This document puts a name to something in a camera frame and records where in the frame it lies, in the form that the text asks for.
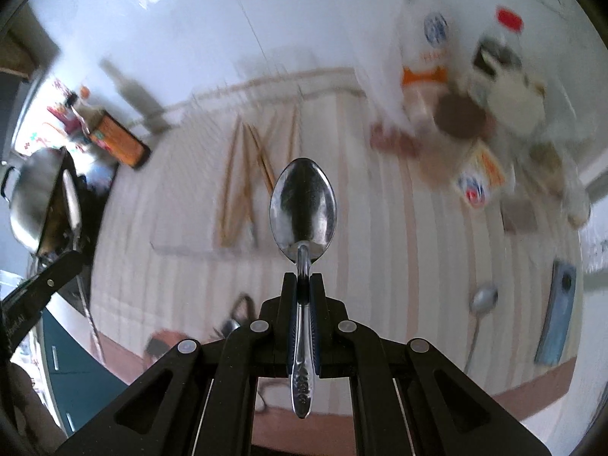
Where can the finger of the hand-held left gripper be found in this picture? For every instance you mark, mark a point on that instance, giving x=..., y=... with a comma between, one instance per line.
x=57, y=278

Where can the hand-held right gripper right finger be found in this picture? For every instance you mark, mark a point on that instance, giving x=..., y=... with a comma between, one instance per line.
x=317, y=356

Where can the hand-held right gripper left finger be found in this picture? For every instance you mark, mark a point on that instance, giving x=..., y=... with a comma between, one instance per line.
x=289, y=356

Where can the steel spoon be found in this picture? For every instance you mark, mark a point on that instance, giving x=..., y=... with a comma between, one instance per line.
x=483, y=300
x=230, y=327
x=304, y=199

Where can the clear plastic container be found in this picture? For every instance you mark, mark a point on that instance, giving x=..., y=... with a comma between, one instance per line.
x=199, y=199

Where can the person's left hand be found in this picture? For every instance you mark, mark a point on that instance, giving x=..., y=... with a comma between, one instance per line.
x=23, y=399

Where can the blue kitchen cabinet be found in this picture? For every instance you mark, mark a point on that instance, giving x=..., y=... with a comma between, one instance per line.
x=76, y=370

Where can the steel pot with lid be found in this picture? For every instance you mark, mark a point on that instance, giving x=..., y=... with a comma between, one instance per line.
x=33, y=199

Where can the cat print striped mat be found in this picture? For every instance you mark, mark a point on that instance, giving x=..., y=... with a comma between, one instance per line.
x=190, y=285

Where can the dark soy sauce bottle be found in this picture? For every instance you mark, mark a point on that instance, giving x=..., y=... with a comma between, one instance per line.
x=116, y=140

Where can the white yellow seasoning box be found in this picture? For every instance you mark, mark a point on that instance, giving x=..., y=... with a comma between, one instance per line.
x=479, y=175

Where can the blue smartphone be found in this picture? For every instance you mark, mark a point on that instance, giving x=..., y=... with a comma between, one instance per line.
x=558, y=313

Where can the clear plastic bag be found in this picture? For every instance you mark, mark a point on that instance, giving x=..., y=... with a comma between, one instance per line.
x=551, y=166

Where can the white bag with orange band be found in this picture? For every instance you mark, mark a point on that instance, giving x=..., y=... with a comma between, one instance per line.
x=427, y=57

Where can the white cup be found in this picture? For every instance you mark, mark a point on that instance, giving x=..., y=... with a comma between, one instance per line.
x=517, y=99

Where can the red cap sauce bottle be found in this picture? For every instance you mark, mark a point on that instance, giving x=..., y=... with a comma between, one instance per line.
x=508, y=19

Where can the window frame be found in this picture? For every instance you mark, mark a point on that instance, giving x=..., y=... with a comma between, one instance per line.
x=596, y=247

